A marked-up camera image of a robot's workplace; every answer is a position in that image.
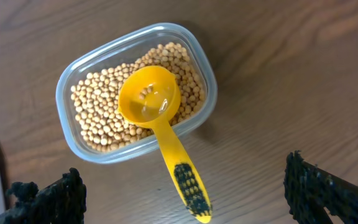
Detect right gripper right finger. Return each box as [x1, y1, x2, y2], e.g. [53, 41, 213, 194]
[283, 151, 358, 224]

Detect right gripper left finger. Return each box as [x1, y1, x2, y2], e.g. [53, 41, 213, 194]
[0, 167, 86, 224]

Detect yellow measuring scoop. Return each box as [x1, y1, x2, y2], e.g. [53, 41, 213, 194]
[118, 65, 213, 223]

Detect soybeans in scoop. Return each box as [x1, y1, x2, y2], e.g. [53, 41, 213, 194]
[139, 85, 154, 100]

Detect clear plastic container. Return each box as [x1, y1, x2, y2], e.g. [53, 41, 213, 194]
[55, 22, 218, 165]

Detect soybeans in container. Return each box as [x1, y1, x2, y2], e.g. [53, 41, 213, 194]
[70, 42, 206, 152]

